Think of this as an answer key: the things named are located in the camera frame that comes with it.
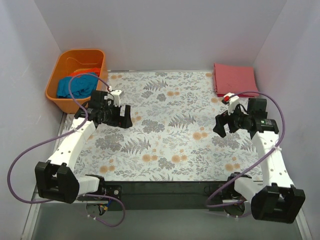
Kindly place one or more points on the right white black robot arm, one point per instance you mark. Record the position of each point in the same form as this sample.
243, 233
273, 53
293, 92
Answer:
277, 199

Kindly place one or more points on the blue t shirt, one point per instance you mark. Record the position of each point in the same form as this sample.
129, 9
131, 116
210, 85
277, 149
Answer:
81, 86

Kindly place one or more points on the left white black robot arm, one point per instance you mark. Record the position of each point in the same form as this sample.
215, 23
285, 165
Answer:
55, 178

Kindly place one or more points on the orange t shirt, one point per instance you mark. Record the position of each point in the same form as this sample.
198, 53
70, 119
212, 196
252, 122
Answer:
94, 70

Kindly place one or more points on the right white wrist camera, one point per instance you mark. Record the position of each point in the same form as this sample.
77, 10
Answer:
231, 100

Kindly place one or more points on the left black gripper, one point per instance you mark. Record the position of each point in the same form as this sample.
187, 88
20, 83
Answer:
122, 116

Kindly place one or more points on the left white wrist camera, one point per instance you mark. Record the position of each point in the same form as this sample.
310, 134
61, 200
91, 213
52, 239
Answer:
115, 96

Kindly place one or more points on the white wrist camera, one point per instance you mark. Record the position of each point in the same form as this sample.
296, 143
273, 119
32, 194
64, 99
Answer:
115, 96
231, 100

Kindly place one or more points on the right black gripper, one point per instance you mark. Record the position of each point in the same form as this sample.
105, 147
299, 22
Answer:
225, 122

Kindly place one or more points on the orange plastic basket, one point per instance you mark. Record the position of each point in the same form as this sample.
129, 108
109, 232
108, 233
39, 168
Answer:
74, 60

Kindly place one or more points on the floral patterned table mat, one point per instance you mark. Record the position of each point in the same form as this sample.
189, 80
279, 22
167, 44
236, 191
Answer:
172, 139

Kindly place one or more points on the aluminium frame rail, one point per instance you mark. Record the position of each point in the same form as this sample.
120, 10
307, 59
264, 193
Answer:
30, 222

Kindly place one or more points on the dusty pink t shirt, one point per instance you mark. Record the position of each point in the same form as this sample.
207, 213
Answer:
233, 79

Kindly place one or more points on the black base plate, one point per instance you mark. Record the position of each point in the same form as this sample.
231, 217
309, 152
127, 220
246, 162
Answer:
156, 195

